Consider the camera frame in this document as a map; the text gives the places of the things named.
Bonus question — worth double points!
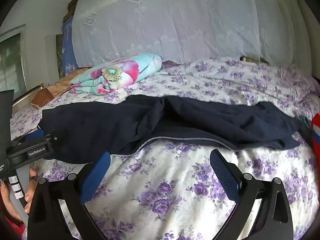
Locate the small brown object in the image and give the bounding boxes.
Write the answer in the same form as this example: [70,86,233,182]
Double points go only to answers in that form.
[240,56,262,63]

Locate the dark framed picture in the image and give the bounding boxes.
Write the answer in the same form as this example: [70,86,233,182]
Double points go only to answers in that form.
[55,34,63,79]

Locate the bed with purple floral sheet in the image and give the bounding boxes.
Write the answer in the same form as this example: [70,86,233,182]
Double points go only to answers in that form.
[10,56,320,240]

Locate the gold bed frame rail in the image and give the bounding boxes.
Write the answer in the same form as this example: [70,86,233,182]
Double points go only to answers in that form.
[12,84,43,107]

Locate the folded floral blanket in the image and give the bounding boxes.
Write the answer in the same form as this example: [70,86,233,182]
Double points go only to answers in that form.
[70,53,163,96]

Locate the dark green cloth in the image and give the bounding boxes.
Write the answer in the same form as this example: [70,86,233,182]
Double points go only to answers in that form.
[297,115,313,142]

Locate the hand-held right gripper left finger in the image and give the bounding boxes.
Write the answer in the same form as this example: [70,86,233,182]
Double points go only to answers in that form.
[27,152,111,240]

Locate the person's left hand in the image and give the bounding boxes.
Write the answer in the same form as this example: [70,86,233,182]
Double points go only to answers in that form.
[0,167,38,222]

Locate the navy blue pants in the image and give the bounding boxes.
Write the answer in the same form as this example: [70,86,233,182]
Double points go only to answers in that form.
[41,95,302,165]

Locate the window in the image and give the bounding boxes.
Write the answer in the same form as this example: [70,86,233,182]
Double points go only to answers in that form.
[0,24,27,93]

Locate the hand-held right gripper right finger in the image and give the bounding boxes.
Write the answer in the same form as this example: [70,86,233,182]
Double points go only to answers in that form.
[209,149,293,240]

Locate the brown pillow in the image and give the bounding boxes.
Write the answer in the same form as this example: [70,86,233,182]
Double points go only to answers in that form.
[31,88,54,108]

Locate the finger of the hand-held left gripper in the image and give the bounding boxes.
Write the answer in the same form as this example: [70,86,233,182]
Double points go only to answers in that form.
[24,129,45,142]

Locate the blue printed bag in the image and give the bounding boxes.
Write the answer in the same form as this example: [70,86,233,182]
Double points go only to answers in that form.
[61,15,79,77]

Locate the brown boxes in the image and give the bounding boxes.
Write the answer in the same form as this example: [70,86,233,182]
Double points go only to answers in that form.
[62,0,81,22]

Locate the white lace mosquito net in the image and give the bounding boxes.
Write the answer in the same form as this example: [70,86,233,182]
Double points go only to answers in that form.
[71,0,302,67]

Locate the red striped garment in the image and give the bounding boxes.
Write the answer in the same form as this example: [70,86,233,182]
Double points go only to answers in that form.
[310,112,320,152]

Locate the person's left forearm red sleeve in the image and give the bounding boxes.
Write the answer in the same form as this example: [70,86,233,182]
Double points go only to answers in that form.
[0,211,27,240]

